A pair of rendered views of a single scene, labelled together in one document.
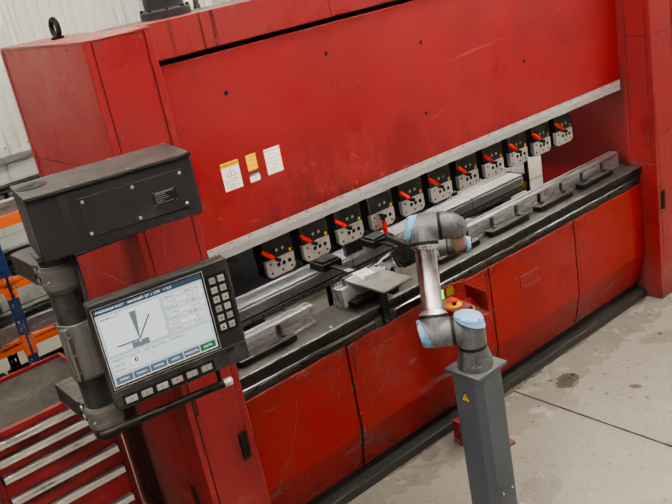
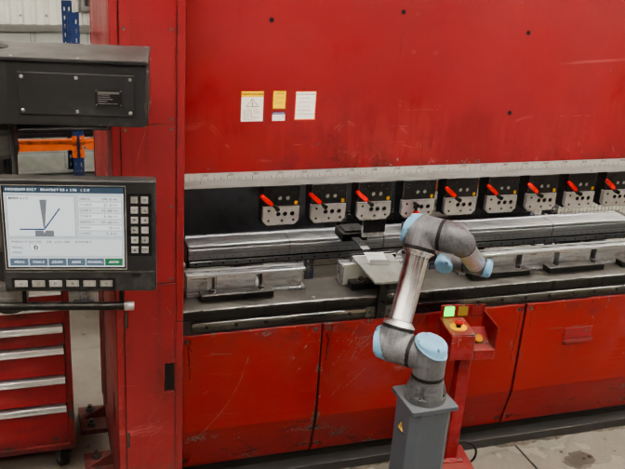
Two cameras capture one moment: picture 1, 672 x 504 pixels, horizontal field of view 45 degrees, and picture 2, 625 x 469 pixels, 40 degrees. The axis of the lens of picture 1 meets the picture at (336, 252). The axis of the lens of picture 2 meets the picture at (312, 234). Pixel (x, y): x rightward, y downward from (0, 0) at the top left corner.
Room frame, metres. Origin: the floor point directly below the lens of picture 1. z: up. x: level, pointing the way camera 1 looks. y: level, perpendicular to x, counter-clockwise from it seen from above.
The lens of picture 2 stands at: (0.28, -0.77, 2.41)
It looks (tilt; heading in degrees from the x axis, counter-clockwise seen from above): 22 degrees down; 16
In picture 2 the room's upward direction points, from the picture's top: 4 degrees clockwise
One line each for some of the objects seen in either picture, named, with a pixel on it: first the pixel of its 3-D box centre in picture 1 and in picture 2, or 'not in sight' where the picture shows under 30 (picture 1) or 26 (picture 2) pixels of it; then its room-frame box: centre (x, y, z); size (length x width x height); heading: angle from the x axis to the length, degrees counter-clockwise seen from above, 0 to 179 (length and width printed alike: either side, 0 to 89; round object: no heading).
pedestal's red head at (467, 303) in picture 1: (461, 306); (467, 331); (3.52, -0.54, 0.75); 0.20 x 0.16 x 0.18; 118
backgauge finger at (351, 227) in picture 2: (334, 265); (356, 237); (3.71, 0.02, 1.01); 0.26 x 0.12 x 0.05; 36
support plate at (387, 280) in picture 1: (378, 279); (383, 268); (3.46, -0.17, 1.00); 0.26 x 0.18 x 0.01; 36
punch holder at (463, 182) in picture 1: (461, 171); (537, 189); (4.03, -0.71, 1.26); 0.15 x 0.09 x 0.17; 126
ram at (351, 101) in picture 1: (431, 83); (529, 82); (3.96, -0.61, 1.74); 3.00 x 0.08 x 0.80; 126
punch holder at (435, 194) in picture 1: (434, 183); (498, 191); (3.91, -0.55, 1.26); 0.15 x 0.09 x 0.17; 126
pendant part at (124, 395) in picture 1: (167, 328); (81, 230); (2.37, 0.57, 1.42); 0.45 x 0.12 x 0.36; 116
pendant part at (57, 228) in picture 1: (135, 296); (66, 188); (2.43, 0.65, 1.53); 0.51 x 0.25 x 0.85; 116
